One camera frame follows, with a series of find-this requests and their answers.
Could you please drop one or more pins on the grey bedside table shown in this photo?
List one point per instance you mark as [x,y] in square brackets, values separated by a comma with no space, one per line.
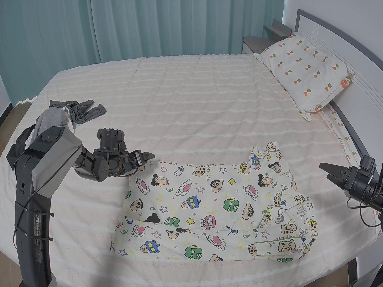
[254,42]

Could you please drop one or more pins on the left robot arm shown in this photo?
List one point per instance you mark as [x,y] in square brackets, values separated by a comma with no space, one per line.
[51,157]

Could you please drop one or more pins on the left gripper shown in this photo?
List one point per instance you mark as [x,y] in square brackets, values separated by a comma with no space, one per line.
[131,164]

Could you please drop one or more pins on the bed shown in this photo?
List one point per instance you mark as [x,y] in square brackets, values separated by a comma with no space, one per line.
[191,100]

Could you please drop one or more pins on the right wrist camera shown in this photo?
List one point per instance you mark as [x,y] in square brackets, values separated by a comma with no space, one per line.
[367,163]

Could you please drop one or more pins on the pile of clothes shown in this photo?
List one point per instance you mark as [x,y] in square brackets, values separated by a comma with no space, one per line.
[56,118]

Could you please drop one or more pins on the white printed pyjama top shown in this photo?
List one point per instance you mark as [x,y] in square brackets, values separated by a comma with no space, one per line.
[209,208]

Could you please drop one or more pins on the blue-green curtain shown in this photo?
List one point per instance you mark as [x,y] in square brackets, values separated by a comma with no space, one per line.
[149,19]

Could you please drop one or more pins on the white printed pillow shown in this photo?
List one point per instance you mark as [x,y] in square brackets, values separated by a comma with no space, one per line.
[305,70]

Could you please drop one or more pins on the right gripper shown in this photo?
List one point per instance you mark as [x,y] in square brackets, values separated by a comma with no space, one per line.
[357,187]

